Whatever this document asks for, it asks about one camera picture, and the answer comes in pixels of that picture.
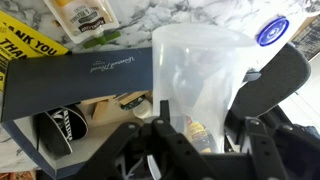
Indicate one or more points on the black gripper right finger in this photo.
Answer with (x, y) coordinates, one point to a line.
(270, 150)

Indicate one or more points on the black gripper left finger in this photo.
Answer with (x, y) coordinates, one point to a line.
(173, 150)

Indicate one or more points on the clear plastic cup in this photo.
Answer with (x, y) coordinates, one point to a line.
(200, 73)

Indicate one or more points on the navy blue shoe box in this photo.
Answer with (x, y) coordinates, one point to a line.
(66, 83)

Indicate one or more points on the yellow label vitamin bottle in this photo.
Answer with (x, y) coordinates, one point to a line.
(199, 135)

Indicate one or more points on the small white capped bottle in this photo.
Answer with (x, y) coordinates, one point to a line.
(143, 110)

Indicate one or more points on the dark grey chair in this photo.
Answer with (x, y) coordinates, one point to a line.
(276, 80)

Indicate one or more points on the wooden blocks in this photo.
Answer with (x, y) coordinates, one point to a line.
(100, 109)

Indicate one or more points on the black striped pouch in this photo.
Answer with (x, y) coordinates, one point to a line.
(60, 130)

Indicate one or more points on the blue round lid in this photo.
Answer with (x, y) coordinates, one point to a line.
(272, 31)

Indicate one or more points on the white pouch green cap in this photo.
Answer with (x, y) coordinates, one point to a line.
(85, 18)

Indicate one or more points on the yellow thank you card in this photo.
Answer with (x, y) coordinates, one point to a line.
(23, 43)

